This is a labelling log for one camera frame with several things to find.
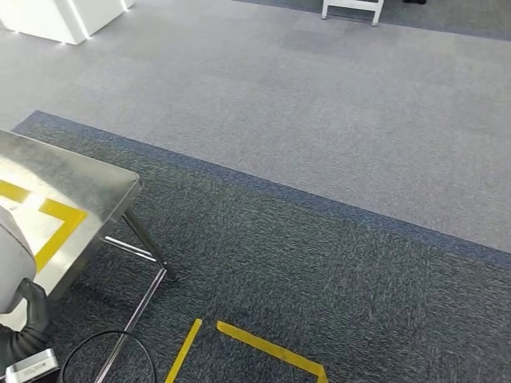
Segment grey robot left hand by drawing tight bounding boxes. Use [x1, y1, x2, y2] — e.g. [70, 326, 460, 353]
[11, 278, 49, 339]

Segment white lit plinth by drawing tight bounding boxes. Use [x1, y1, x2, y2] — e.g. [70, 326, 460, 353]
[73, 0, 134, 25]
[0, 0, 91, 46]

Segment yellow tape frame on workbench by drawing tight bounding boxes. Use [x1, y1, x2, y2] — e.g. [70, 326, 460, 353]
[0, 180, 88, 273]

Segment yellow straight floor tape strip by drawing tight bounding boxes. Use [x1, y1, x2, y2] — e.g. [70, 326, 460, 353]
[165, 318, 203, 383]

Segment black cable loop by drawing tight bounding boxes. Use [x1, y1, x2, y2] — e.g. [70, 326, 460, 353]
[58, 330, 157, 383]

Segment white bench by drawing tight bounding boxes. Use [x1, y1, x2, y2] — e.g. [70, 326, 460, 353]
[322, 0, 385, 27]

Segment steel workbench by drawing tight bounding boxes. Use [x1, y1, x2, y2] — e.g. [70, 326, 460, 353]
[0, 129, 178, 383]

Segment yellow angled floor tape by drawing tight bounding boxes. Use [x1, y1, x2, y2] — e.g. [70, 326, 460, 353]
[217, 321, 329, 383]

